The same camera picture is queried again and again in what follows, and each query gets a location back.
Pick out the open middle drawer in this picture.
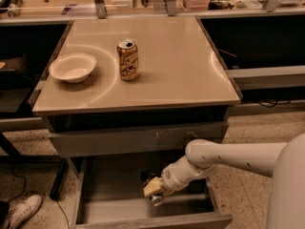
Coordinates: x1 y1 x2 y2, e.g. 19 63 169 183
71 151 233 229

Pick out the white sneaker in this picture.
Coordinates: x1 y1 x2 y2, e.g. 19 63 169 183
0 195 43 229

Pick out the black floor cable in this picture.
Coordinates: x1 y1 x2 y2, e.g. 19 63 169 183
8 162 28 202

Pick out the white paper bowl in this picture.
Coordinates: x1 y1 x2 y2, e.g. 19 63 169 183
49 52 97 83

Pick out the black tool on bench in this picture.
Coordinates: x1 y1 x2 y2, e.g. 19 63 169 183
0 0 23 17

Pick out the gold soda can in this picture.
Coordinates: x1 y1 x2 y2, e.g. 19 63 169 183
116 39 139 81

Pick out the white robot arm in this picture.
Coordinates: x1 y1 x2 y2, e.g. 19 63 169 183
144 134 305 229

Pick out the closed top drawer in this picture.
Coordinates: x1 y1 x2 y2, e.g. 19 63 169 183
49 121 229 157

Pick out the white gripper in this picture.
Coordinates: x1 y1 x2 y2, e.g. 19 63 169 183
144 156 216 198

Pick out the grey drawer cabinet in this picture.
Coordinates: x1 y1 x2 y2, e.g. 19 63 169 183
31 15 243 229

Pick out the blue silver redbull can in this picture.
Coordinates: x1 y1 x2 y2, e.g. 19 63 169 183
140 170 164 206

